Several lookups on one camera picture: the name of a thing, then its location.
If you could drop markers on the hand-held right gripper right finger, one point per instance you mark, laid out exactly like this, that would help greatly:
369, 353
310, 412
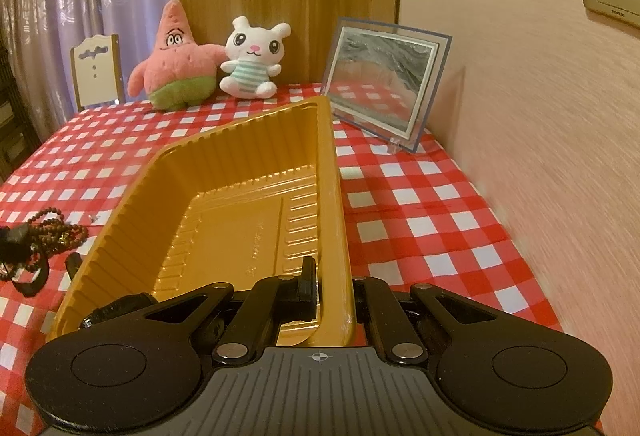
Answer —
374, 303

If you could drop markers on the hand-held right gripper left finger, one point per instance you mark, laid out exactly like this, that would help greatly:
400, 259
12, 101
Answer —
309, 281

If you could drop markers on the golden plastic tray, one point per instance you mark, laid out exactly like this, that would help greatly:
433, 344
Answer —
235, 196

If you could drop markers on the black wrist watch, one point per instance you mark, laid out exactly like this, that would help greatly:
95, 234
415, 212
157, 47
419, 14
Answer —
115, 309

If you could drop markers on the red checkered tablecloth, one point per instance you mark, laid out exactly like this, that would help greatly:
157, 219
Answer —
425, 226

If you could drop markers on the white bunny plush toy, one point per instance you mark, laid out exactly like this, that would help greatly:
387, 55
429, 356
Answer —
250, 65

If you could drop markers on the small black object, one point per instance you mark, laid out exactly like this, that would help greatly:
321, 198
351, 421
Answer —
75, 265

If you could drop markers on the pink starfish plush toy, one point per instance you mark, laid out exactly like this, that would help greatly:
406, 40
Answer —
172, 60

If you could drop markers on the small white wooden chair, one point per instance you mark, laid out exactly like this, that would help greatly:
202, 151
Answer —
97, 75

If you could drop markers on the dark furniture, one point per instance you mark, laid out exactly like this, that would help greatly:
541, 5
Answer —
12, 115

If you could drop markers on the sand art picture frame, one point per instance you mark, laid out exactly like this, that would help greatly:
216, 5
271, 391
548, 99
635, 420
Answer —
385, 80

